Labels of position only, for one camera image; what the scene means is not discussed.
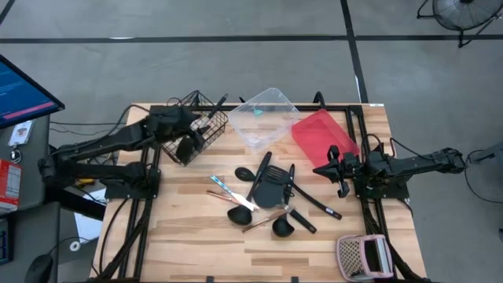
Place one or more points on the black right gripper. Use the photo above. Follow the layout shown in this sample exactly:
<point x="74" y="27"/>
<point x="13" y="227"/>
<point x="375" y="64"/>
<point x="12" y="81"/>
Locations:
<point x="347" y="167"/>

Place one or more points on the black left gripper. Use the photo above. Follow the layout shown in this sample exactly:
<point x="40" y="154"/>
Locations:
<point x="169" y="122"/>

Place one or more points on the black slotted turner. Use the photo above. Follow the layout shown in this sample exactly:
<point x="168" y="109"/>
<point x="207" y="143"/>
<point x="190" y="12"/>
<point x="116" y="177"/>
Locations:
<point x="277" y="175"/>

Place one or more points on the black slotted spoon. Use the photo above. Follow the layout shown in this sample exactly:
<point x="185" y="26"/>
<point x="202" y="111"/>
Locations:
<point x="243" y="173"/>

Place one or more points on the iridescent table knife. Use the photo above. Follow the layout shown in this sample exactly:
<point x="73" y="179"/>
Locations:
<point x="236" y="195"/>

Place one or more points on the rose gold cutlery piece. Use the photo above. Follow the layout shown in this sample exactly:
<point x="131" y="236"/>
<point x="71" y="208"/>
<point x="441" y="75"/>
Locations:
<point x="259" y="224"/>

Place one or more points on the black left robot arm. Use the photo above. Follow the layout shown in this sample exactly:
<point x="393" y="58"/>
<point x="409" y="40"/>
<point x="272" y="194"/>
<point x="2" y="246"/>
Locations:
<point x="98" y="143"/>

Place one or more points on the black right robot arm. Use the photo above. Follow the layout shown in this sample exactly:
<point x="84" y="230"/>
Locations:
<point x="416" y="163"/>

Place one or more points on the red plastic tray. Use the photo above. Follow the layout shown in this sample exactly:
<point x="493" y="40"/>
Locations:
<point x="318" y="137"/>

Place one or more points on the black table edge clamp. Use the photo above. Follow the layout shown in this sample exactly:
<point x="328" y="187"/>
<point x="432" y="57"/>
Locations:
<point x="320" y="100"/>

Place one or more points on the clear plastic container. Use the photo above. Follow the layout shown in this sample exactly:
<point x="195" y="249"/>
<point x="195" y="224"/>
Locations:
<point x="271" y="129"/>

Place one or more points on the pink plastic basket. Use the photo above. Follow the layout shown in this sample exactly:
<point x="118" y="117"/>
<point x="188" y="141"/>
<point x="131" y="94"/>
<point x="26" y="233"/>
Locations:
<point x="353" y="257"/>

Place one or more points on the yellow tool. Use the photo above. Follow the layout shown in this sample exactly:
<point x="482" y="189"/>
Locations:
<point x="84" y="182"/>

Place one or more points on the black desk leg bar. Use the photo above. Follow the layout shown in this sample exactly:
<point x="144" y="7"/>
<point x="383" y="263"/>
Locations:
<point x="78" y="204"/>

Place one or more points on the white paper sheet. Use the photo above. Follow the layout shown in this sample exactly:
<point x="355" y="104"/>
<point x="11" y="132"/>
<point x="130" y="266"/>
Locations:
<point x="88" y="228"/>

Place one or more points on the grey stand base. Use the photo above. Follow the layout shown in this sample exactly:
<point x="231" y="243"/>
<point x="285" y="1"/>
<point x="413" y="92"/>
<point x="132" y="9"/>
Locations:
<point x="491" y="153"/>

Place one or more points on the grey desk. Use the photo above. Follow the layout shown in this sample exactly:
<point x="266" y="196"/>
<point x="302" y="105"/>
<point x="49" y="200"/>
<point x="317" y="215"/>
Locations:
<point x="35" y="177"/>

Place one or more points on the white tape roll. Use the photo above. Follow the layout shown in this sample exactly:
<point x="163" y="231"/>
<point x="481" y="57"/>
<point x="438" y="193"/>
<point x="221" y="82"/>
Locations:
<point x="71" y="246"/>

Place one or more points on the white id badge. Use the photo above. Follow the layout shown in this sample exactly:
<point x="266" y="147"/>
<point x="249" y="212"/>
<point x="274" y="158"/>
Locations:
<point x="21" y="133"/>

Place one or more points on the computer monitor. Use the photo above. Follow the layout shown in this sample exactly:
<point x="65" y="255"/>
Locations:
<point x="23" y="94"/>

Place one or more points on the red cardboard box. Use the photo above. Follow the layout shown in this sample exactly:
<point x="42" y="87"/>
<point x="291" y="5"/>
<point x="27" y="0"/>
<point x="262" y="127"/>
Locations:
<point x="9" y="184"/>

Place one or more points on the black floor fan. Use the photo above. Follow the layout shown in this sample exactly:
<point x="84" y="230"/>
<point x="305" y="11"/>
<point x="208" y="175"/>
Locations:
<point x="463" y="13"/>

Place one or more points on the black computer mouse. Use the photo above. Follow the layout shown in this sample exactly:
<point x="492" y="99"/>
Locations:
<point x="39" y="271"/>

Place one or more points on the black keyboard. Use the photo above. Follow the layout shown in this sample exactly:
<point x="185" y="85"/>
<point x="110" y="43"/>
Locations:
<point x="4" y="243"/>

